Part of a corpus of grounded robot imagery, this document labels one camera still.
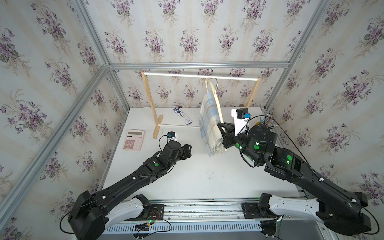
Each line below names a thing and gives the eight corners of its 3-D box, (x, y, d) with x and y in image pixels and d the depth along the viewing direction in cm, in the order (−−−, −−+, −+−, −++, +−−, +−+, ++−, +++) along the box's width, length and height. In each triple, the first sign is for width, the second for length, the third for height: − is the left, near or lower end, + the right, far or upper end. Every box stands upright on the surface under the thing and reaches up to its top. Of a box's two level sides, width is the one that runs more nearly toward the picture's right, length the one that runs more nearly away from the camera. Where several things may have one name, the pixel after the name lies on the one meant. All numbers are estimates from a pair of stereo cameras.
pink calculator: (122, 150, 97) (120, 148, 95) (129, 131, 107) (127, 129, 105) (141, 150, 97) (140, 148, 95) (146, 131, 107) (145, 129, 105)
